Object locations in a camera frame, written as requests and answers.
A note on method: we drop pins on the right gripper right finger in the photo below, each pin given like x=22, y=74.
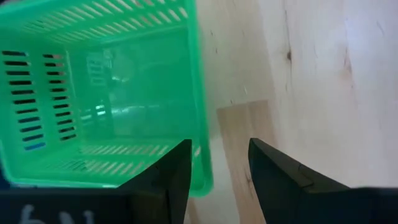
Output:
x=280, y=193

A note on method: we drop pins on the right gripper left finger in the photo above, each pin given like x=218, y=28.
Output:
x=168, y=186

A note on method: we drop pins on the green plastic basket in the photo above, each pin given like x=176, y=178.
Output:
x=140, y=77

